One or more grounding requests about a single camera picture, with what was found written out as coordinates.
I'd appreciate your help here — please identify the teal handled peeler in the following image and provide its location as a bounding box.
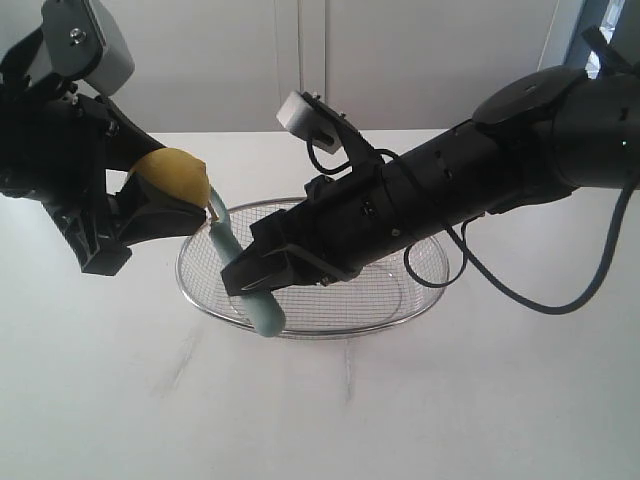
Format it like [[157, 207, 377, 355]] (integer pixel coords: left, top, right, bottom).
[[208, 187, 286, 337]]

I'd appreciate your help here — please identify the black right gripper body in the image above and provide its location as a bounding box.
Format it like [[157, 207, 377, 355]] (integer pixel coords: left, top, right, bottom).
[[251, 165, 400, 285]]

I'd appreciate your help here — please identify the yellow lemon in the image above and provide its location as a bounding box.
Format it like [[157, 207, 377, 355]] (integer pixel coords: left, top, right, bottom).
[[127, 148, 211, 208]]

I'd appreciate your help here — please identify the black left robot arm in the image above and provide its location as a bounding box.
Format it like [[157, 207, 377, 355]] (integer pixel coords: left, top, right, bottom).
[[1, 1, 210, 276]]

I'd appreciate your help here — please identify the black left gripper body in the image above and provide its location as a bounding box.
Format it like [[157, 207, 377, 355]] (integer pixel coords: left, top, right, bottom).
[[0, 92, 169, 274]]

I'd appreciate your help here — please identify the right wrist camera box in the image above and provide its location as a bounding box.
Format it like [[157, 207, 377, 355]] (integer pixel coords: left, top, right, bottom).
[[276, 91, 369, 154]]

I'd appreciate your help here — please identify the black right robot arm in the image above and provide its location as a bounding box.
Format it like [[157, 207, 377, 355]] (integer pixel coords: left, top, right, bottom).
[[221, 67, 639, 296]]

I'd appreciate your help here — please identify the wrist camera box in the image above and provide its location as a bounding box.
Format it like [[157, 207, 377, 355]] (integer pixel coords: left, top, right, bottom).
[[41, 0, 135, 97], [276, 91, 369, 154]]

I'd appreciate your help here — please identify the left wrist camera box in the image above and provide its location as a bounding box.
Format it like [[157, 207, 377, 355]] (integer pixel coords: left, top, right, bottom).
[[41, 0, 135, 97]]

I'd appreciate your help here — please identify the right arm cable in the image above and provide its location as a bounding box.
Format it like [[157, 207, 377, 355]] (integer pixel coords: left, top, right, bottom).
[[447, 187, 634, 316]]

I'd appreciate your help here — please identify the oval metal wire basket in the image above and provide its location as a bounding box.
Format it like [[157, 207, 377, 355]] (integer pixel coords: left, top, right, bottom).
[[176, 222, 450, 340]]

